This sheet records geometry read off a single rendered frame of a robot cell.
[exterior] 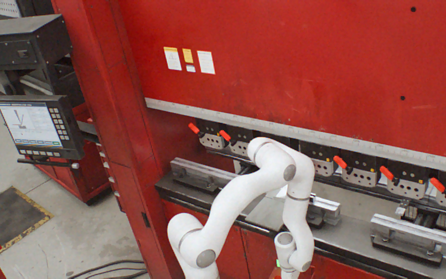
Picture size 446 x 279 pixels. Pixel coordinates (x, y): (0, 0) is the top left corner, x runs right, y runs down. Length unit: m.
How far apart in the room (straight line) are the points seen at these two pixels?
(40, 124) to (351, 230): 1.65
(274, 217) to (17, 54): 1.46
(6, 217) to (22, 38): 2.63
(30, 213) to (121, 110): 2.30
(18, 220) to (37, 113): 2.20
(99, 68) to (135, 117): 0.36
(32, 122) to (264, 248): 1.39
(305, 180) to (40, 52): 1.37
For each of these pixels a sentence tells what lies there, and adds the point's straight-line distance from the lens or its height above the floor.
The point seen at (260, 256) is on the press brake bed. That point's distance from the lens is 2.59.
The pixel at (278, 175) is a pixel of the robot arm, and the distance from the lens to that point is 1.53.
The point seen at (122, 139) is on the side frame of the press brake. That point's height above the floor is 1.24.
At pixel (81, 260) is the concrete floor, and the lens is 3.87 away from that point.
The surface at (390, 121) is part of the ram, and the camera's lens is 1.84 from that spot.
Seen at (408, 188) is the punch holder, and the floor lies 1.21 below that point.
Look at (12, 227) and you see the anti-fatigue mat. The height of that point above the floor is 0.01.
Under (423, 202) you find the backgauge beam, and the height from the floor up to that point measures 0.93.
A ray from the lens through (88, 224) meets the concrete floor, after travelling 4.18.
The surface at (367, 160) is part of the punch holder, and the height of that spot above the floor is 1.31.
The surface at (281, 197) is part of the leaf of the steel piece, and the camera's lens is 2.30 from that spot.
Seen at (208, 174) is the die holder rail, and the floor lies 0.96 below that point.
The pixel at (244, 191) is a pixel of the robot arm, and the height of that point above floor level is 1.50.
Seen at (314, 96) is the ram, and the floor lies 1.57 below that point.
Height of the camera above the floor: 2.45
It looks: 31 degrees down
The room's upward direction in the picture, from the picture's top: 11 degrees counter-clockwise
